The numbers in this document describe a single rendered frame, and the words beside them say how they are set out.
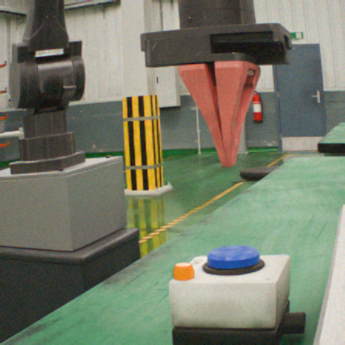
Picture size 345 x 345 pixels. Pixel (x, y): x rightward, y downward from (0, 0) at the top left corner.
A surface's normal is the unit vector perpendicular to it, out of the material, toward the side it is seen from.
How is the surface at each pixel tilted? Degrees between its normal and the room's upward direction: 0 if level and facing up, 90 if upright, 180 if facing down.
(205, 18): 89
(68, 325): 0
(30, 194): 90
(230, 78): 111
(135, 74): 90
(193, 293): 90
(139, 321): 0
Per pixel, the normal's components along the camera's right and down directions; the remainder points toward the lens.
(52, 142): 0.48, 0.05
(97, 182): 0.94, -0.02
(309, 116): -0.33, 0.12
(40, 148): 0.01, 0.11
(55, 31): 0.47, 0.29
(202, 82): -0.27, 0.47
